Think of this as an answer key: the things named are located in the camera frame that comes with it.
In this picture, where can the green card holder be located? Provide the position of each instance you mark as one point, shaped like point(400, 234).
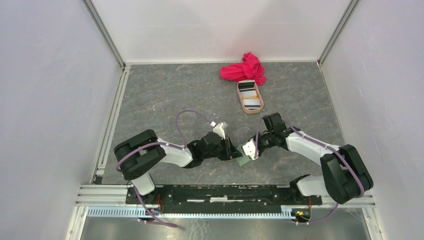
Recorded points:
point(243, 159)

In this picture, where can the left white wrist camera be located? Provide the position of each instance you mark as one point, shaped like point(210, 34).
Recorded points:
point(219, 128)

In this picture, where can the red cloth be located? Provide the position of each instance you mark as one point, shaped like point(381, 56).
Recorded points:
point(250, 68)

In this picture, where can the printed card in tray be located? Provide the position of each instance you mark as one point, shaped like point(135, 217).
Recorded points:
point(250, 94)

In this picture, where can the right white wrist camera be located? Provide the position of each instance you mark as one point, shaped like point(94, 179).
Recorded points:
point(250, 149)

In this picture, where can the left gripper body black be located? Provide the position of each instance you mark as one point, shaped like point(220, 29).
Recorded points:
point(220, 151)

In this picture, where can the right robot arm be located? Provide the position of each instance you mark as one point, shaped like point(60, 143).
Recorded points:
point(344, 175)

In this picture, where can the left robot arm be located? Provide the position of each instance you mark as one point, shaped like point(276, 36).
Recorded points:
point(137, 155)

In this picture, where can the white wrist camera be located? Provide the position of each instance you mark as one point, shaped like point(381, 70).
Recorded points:
point(250, 149)
point(219, 128)

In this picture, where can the pink oval tray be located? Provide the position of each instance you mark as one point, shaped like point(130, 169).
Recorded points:
point(251, 112)

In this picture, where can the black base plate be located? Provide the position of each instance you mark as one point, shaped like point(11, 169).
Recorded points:
point(227, 199)

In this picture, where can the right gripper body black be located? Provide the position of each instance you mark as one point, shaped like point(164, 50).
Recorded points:
point(265, 141)

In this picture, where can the white slotted cable duct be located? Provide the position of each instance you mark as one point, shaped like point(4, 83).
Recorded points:
point(139, 212)

